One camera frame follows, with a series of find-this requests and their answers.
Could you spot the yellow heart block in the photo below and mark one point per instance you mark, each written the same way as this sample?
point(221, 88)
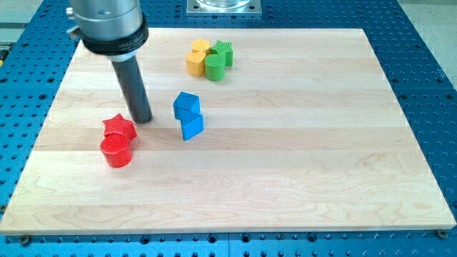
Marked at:
point(195, 63)

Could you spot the yellow hexagon block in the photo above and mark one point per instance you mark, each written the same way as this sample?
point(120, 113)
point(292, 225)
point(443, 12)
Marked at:
point(201, 45)

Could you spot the board clamp screw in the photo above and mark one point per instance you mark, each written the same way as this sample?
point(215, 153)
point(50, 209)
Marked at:
point(442, 233)
point(25, 240)

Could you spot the green star block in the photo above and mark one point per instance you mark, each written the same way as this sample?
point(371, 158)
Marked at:
point(225, 50)

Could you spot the red cylinder block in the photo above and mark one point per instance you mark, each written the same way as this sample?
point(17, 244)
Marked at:
point(116, 150)

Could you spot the left board clamp screw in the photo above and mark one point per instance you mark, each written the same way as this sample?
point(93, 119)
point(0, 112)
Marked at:
point(25, 240)

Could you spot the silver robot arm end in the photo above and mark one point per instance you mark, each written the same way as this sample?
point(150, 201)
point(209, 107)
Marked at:
point(113, 28)

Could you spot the blue perforated table plate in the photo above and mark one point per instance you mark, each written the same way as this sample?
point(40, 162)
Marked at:
point(410, 40)

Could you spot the red star block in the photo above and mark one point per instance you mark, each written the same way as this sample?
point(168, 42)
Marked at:
point(120, 126)

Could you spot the green cylinder block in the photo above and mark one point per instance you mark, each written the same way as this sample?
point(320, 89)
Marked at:
point(214, 67)

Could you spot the blue triangle block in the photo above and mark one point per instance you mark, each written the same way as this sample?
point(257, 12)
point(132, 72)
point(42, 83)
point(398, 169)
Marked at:
point(191, 125)

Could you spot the blue cube block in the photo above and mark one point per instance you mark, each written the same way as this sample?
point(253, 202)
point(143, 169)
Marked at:
point(186, 102)

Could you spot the right board clamp screw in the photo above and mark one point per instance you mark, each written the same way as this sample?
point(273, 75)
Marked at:
point(442, 233)

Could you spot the light wooden board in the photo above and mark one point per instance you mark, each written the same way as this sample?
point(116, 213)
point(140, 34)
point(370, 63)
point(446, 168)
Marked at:
point(303, 133)

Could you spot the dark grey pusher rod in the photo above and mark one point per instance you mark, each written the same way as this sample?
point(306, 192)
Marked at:
point(132, 87)

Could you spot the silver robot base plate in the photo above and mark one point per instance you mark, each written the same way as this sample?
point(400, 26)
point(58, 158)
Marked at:
point(200, 8)

